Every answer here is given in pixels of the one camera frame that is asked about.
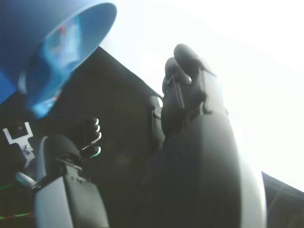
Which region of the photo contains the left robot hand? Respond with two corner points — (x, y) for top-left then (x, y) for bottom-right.
(34, 44), (268, 228)

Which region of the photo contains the blue bowl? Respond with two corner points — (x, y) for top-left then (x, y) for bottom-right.
(0, 2), (118, 119)

